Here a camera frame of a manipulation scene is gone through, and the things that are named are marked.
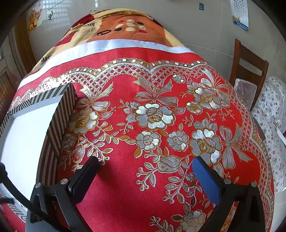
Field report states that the wooden chair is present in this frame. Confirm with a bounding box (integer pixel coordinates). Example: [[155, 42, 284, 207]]
[[229, 38, 269, 112]]

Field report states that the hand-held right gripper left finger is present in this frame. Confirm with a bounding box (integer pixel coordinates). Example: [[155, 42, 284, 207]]
[[26, 156, 100, 232]]

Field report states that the wooden door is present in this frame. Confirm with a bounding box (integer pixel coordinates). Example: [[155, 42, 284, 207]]
[[0, 20, 37, 125]]

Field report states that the black cable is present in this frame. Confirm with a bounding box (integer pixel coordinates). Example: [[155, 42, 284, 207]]
[[0, 162, 34, 215]]

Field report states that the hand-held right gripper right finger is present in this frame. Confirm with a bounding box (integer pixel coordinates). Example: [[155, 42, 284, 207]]
[[192, 157, 272, 232]]

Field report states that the red and gold wall poster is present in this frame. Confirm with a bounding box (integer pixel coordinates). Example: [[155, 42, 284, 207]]
[[28, 4, 48, 32]]

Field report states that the printed blanket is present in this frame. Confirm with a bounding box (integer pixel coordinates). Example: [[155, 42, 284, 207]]
[[29, 8, 197, 74]]

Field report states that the red floral tablecloth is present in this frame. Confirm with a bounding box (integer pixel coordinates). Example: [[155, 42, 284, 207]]
[[9, 57, 275, 232]]

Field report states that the floral cushion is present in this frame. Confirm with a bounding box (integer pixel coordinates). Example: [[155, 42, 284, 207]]
[[250, 76, 286, 193]]

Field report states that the wall calendar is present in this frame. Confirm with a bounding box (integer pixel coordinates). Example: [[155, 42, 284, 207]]
[[230, 0, 249, 31]]

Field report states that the striped cardboard tray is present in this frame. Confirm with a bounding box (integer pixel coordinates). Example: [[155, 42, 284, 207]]
[[0, 83, 78, 223]]

